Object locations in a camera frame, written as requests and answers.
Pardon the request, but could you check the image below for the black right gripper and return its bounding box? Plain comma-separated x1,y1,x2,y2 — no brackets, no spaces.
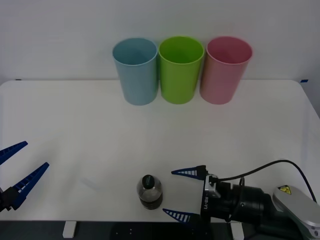
162,164,235,226

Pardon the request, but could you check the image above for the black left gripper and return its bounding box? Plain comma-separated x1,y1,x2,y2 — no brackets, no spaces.
0,140,50,214

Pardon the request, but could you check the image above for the small clear bottle dark cap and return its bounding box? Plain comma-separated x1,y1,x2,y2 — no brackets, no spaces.
136,174,164,210

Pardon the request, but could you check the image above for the white table leg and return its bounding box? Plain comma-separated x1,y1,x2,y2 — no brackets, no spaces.
230,221,245,240
62,221,77,239

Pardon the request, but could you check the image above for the green plastic bin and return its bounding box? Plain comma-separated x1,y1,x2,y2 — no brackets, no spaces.
157,35,206,105

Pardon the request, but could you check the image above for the pink plastic bin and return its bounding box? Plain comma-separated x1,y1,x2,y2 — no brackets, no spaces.
199,35,254,105

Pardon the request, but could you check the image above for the pale blue plastic bin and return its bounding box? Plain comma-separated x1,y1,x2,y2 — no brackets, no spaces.
111,37,159,106

